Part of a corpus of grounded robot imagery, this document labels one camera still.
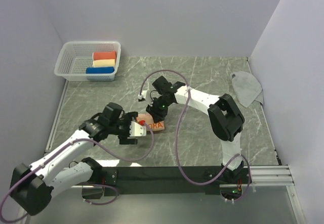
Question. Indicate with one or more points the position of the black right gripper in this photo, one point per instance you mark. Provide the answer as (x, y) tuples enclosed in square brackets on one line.
[(157, 115)]

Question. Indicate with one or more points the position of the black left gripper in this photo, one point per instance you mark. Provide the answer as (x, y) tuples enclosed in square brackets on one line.
[(127, 117)]

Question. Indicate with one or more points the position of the orange cartoon towel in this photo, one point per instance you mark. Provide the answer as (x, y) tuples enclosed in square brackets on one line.
[(147, 118)]

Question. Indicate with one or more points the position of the grey towel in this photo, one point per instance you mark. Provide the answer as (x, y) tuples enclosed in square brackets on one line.
[(247, 88)]

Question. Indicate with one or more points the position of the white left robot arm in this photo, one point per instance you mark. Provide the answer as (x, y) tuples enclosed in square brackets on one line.
[(34, 186)]

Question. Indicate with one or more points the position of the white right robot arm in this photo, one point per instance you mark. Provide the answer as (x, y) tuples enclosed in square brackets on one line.
[(225, 118)]

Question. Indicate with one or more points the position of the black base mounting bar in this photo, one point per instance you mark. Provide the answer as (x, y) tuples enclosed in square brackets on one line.
[(162, 180)]

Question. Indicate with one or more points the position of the blue rolled towel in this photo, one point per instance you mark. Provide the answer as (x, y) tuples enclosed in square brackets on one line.
[(100, 70)]

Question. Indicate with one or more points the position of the cream rolled towel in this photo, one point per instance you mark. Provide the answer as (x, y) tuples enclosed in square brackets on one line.
[(104, 63)]

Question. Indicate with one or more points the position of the red rolled towel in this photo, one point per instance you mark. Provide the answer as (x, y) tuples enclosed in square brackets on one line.
[(104, 55)]

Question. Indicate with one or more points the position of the white plastic basket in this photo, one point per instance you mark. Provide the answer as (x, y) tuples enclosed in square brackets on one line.
[(76, 56)]

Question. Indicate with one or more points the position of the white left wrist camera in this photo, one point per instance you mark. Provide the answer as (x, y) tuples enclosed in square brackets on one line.
[(137, 130)]

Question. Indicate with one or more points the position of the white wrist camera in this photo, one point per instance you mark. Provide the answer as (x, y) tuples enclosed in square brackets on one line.
[(137, 130), (144, 96)]

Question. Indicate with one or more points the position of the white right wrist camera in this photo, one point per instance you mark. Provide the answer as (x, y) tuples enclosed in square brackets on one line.
[(144, 96)]

